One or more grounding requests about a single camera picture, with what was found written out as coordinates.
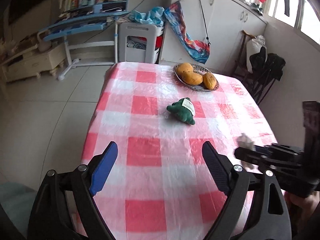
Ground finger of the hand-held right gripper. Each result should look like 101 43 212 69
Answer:
234 146 278 175
254 142 304 156

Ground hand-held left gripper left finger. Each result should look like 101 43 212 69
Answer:
27 141 118 240

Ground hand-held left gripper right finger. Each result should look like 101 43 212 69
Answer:
202 141 292 240

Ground white tissue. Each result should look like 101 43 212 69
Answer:
236 133 256 169

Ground person's right hand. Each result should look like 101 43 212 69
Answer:
285 189 320 221

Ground red white checked tablecloth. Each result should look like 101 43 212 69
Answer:
75 62 279 240

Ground green plush toy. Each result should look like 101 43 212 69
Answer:
166 97 196 125

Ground black folded fabric chair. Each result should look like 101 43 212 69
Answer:
249 47 286 105

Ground woven fruit basket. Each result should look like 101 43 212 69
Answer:
173 63 220 92

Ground yellow mango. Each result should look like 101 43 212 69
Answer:
177 63 194 80
182 70 203 85
202 73 217 90

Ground grey green chair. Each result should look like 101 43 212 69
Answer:
0 182 38 240

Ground white bag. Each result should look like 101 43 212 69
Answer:
246 35 266 55

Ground cream television cabinet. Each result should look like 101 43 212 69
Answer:
0 42 67 83

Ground pale kettlebell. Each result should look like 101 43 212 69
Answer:
37 31 52 52

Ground window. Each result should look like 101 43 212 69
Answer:
267 0 320 40

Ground white plastic stool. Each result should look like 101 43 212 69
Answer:
117 22 165 64

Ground blue study desk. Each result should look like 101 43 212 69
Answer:
43 0 132 80

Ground colourful hanging bag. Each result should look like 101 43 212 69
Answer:
164 1 212 65

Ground blue crumpled cloth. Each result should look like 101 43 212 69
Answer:
130 6 165 27

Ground black cord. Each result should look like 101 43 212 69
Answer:
191 0 213 46

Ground white wall cabinets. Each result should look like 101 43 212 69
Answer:
160 0 268 74

